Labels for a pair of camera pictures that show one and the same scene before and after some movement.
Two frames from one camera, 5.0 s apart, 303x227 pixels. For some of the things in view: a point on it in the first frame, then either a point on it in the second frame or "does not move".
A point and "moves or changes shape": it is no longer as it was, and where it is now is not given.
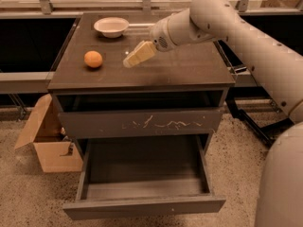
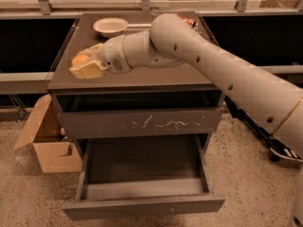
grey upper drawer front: x=99 y=125 does not move
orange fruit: x=93 y=59 moves or changes shape
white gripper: x=159 y=35 -> x=112 y=57
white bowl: x=111 y=26 does not move
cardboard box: x=44 y=136 does not move
